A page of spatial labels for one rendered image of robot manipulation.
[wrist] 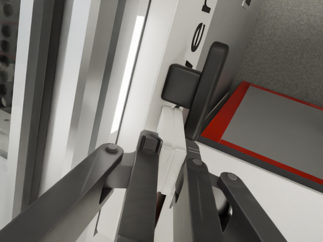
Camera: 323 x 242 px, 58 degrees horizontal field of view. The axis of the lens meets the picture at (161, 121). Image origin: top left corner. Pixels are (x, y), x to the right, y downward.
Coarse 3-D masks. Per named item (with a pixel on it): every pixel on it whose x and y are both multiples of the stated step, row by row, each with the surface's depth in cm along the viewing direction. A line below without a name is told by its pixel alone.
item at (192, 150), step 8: (192, 144) 19; (192, 152) 17; (184, 160) 16; (216, 176) 16; (176, 184) 16; (216, 184) 15; (176, 192) 16; (216, 192) 15; (216, 200) 15; (224, 200) 15; (224, 208) 15
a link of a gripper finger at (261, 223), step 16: (224, 176) 15; (224, 192) 14; (240, 192) 14; (240, 208) 13; (256, 208) 13; (224, 224) 14; (240, 224) 12; (256, 224) 12; (272, 224) 12; (224, 240) 13; (240, 240) 12; (256, 240) 11; (272, 240) 11
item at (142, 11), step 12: (144, 0) 18; (144, 12) 18; (144, 24) 19; (132, 36) 18; (132, 72) 20; (120, 120) 21; (96, 216) 24; (96, 228) 25; (96, 240) 26; (108, 240) 30
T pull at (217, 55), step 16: (224, 48) 19; (176, 64) 21; (208, 64) 20; (176, 80) 21; (192, 80) 20; (208, 80) 20; (176, 96) 21; (192, 96) 21; (208, 96) 20; (192, 112) 21; (192, 128) 21
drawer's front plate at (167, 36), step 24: (168, 0) 18; (192, 0) 20; (216, 0) 27; (168, 24) 18; (192, 24) 22; (144, 48) 19; (168, 48) 19; (144, 72) 20; (144, 96) 20; (144, 120) 21; (120, 144) 22; (120, 192) 23
